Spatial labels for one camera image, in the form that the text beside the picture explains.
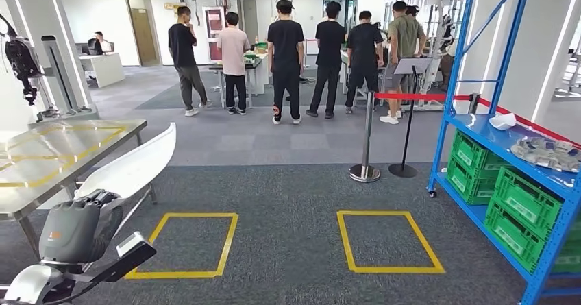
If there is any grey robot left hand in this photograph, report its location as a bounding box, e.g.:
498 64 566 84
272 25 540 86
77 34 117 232
38 189 123 265

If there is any grey display stand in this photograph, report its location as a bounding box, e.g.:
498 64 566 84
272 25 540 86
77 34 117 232
27 35 100 122

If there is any blue metal shelf rack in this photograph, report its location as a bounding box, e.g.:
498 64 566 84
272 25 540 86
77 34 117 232
426 0 581 305

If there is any white desk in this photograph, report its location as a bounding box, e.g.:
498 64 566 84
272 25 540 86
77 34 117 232
79 52 126 89

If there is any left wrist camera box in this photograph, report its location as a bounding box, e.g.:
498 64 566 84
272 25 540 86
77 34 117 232
75 231 158 290

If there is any person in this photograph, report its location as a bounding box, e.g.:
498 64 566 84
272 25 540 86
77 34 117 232
379 1 427 126
88 31 114 56
267 0 306 126
168 5 213 118
344 10 385 115
305 1 347 121
216 11 251 116

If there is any yellow floor tape square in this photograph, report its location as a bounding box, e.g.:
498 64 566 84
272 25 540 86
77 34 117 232
336 210 446 276
125 212 239 280

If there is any brown door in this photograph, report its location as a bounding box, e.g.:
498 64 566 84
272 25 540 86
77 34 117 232
125 0 162 66

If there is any red display board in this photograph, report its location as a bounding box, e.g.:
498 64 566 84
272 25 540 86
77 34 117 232
201 6 225 63

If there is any steel workbench yellow tape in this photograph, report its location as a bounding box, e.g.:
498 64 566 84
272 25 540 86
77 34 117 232
0 119 159 260

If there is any red barrier tape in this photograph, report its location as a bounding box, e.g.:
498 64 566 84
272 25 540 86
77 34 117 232
374 92 581 149

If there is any green plastic crate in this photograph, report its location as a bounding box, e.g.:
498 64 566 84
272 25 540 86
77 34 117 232
551 212 581 274
452 130 509 172
483 203 545 274
446 157 498 206
492 167 564 231

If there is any cluttered work table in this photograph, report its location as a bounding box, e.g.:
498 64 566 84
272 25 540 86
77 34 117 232
208 51 272 108

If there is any chrome barrier post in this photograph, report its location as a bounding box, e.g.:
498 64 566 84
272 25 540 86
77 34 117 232
348 90 382 184

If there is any silver metal car part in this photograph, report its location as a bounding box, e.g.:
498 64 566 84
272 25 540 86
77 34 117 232
509 136 581 173

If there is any white curved plastic part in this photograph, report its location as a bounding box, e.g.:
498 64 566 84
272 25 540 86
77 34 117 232
73 122 178 202
488 112 517 132

